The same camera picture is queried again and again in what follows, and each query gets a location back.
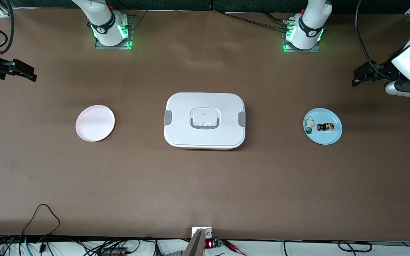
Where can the orange black push-button switch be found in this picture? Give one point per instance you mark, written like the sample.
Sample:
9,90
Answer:
324,127

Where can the orange black connector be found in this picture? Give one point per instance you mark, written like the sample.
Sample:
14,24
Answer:
114,253

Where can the white green push-button switch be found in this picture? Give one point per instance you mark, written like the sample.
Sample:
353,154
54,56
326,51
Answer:
309,124

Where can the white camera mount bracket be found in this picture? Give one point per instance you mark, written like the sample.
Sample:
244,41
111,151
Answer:
208,233

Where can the camera mount pole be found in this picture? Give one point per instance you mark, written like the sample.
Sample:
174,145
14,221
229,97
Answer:
196,245

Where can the red LED display board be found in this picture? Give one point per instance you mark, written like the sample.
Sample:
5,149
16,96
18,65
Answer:
209,244

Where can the light blue round plate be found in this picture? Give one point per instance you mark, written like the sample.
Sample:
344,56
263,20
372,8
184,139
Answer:
327,138

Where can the red black test leads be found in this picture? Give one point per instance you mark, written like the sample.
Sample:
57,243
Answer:
238,250

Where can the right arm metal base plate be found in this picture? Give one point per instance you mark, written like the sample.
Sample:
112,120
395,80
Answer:
132,25

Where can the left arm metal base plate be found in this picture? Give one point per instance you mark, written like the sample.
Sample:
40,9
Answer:
311,50

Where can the pink round plate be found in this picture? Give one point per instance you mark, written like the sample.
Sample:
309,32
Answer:
94,128

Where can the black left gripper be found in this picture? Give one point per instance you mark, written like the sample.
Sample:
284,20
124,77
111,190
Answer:
380,69

